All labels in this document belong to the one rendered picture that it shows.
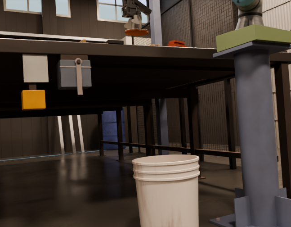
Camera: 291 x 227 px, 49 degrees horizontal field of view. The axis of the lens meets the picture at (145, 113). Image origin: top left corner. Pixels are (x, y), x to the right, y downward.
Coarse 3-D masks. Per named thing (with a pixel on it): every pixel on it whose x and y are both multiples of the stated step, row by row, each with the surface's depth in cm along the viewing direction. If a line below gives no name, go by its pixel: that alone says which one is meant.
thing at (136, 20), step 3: (135, 15) 177; (135, 18) 176; (138, 18) 176; (132, 21) 174; (135, 21) 175; (138, 21) 176; (141, 21) 176; (138, 24) 176; (141, 24) 176; (141, 27) 177
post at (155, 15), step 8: (152, 0) 383; (152, 8) 383; (152, 16) 384; (160, 16) 386; (152, 24) 384; (160, 24) 385; (152, 32) 385; (160, 32) 385; (152, 40) 386; (160, 40) 384; (160, 104) 380; (160, 112) 379; (160, 120) 379; (160, 128) 378; (160, 136) 379; (160, 144) 380; (168, 144) 381; (160, 152) 381; (168, 152) 381
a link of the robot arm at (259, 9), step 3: (261, 0) 156; (258, 3) 153; (261, 3) 157; (255, 6) 153; (258, 6) 155; (261, 6) 157; (240, 9) 157; (252, 9) 155; (255, 9) 155; (258, 9) 156; (261, 9) 157; (240, 12) 159; (243, 12) 157; (246, 12) 156; (249, 12) 156; (258, 12) 156; (261, 12) 157
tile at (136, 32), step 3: (126, 30) 177; (129, 30) 176; (132, 30) 176; (135, 30) 176; (138, 30) 176; (141, 30) 177; (144, 30) 178; (126, 33) 181; (129, 33) 181; (132, 33) 181; (135, 33) 182; (138, 33) 182; (141, 33) 182; (144, 33) 182; (147, 33) 183
